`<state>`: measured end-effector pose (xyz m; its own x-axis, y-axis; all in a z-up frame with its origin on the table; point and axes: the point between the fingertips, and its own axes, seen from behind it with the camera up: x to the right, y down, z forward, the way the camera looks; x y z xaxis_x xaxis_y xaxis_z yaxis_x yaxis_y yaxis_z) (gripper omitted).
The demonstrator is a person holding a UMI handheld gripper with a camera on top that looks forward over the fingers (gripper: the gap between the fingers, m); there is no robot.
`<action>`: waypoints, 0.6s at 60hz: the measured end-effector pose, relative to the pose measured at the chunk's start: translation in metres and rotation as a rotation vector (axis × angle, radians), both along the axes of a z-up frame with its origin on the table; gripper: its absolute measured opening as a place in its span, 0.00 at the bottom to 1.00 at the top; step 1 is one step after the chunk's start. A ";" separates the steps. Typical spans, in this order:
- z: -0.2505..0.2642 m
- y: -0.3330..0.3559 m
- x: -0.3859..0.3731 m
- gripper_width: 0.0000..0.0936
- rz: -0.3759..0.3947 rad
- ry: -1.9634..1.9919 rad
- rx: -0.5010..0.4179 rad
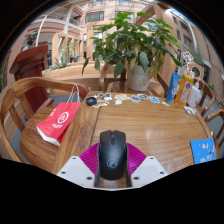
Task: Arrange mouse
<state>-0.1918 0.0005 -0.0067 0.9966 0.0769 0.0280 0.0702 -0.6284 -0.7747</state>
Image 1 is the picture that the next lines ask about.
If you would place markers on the small black key fob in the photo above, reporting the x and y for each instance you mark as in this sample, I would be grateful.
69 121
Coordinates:
91 101

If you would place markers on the small white packet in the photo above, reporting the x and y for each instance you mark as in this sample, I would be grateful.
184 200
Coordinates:
190 110

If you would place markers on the wooden armchair holding black notebook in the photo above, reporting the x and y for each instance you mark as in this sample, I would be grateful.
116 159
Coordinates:
215 115

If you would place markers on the black computer mouse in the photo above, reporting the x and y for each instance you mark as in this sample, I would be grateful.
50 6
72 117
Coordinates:
112 156

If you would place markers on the wooden armchair holding red bag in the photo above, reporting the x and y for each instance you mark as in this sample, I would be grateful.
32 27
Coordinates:
36 150

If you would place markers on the dark red wooden lectern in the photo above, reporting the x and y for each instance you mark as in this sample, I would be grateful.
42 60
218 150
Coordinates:
31 73

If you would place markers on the green plant in white pot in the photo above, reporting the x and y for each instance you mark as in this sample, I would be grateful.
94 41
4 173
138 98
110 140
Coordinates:
133 43

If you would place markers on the red paper bag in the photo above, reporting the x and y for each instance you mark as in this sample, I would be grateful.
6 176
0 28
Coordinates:
56 123

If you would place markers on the blue cartoon-print mouse pad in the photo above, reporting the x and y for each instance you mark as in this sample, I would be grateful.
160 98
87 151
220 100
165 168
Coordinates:
202 151

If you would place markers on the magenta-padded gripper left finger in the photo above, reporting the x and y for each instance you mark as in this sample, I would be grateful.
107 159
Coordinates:
76 170

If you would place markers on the yellow liquid bottle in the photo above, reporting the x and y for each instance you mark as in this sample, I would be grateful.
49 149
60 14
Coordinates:
184 90

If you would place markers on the empty wooden armchair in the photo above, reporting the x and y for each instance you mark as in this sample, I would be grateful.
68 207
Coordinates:
206 96

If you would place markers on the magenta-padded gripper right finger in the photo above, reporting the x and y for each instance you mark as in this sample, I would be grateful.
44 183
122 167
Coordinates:
148 170

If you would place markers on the white sculpture on pedestal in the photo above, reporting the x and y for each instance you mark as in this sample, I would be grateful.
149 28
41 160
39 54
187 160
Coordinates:
187 60

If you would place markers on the white pump bottle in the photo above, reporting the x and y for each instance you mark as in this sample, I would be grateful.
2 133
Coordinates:
194 96

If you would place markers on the wooden armchair behind plant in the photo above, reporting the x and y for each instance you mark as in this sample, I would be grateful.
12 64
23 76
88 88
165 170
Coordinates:
104 76

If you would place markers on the blue squeeze tube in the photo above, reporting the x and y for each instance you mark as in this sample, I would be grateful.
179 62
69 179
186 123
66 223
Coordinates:
173 88

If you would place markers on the dark bust statue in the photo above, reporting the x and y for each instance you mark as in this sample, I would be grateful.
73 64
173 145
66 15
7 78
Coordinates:
32 38

